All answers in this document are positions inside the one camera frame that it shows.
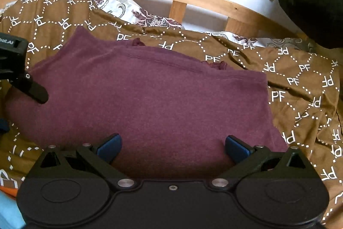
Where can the maroon long-sleeve shirt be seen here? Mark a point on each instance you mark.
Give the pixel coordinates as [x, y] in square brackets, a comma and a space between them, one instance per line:
[150, 105]

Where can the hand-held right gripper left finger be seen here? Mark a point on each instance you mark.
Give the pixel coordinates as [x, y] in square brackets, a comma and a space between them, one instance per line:
[108, 148]

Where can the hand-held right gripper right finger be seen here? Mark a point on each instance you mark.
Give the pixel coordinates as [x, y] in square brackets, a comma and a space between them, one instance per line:
[237, 149]

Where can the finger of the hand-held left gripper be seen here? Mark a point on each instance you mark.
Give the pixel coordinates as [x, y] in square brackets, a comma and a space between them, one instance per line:
[34, 89]

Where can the brown printed blanket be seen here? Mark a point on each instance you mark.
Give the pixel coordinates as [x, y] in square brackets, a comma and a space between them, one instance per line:
[302, 89]

